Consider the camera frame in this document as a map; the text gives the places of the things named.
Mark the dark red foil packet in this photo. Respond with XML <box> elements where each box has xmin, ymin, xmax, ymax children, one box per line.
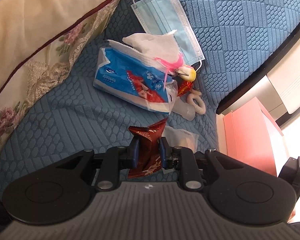
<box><xmin>128</xmin><ymin>118</ymin><xmax>167</xmax><ymax>179</ymax></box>

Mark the red foil tea packet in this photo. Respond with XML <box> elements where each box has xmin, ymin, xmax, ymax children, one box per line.
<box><xmin>175</xmin><ymin>77</ymin><xmax>193</xmax><ymax>96</ymax></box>

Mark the blue tissue pack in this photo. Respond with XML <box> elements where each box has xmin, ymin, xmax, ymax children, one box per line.
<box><xmin>93</xmin><ymin>47</ymin><xmax>178</xmax><ymax>114</ymax></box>

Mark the blue surgical face mask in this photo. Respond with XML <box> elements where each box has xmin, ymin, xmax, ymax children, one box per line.
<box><xmin>131</xmin><ymin>0</ymin><xmax>205</xmax><ymax>72</ymax></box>

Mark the clear plastic bag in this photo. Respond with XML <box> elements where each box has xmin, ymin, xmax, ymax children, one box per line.
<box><xmin>162</xmin><ymin>126</ymin><xmax>199</xmax><ymax>153</ymax></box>

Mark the clear plastic cup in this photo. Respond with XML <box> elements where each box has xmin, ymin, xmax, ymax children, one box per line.
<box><xmin>172</xmin><ymin>97</ymin><xmax>196</xmax><ymax>121</ymax></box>

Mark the pink storage box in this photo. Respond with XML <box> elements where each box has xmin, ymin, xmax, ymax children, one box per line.
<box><xmin>223</xmin><ymin>97</ymin><xmax>289</xmax><ymax>177</ymax></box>

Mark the pink feather toy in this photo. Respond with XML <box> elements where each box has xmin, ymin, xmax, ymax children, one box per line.
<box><xmin>154</xmin><ymin>52</ymin><xmax>197</xmax><ymax>88</ymax></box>

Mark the white crumpled tissue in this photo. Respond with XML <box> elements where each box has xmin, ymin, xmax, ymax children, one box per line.
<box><xmin>108</xmin><ymin>30</ymin><xmax>181</xmax><ymax>63</ymax></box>

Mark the floral cream pillow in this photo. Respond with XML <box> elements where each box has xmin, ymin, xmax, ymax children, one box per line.
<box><xmin>0</xmin><ymin>0</ymin><xmax>120</xmax><ymax>153</ymax></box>

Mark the blue textured sofa cover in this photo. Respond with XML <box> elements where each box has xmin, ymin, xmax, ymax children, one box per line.
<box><xmin>0</xmin><ymin>0</ymin><xmax>300</xmax><ymax>198</ymax></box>

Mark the white fluffy ring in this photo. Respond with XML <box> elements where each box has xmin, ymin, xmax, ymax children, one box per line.
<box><xmin>186</xmin><ymin>89</ymin><xmax>207</xmax><ymax>116</ymax></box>

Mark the dark wooden sofa frame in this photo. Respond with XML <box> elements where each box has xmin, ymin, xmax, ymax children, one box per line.
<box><xmin>216</xmin><ymin>23</ymin><xmax>300</xmax><ymax>114</ymax></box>

